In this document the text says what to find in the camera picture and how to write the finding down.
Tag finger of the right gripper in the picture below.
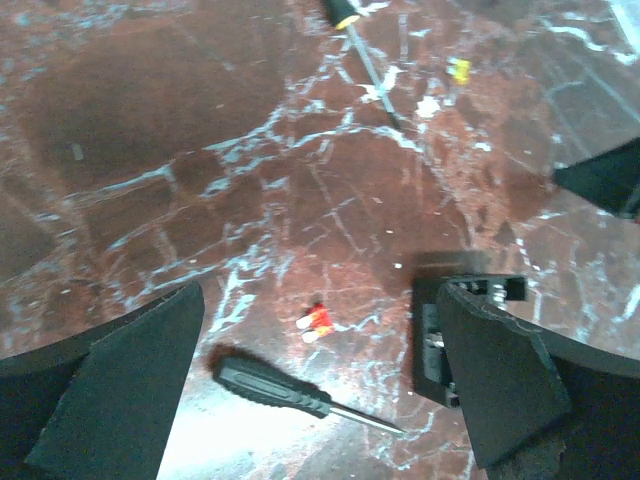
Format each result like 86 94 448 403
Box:
553 138 640 218

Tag yellow fuse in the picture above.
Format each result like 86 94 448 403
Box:
446 57 472 86

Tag red fuse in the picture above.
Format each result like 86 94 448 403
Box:
295 303 335 344

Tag black fuse box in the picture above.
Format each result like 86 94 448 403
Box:
411 274 528 409

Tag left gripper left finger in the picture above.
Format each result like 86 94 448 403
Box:
1 282 205 479

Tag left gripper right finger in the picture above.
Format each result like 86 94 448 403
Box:
437 284 639 479

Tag yellow black screwdriver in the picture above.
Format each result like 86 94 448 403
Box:
322 0 401 130

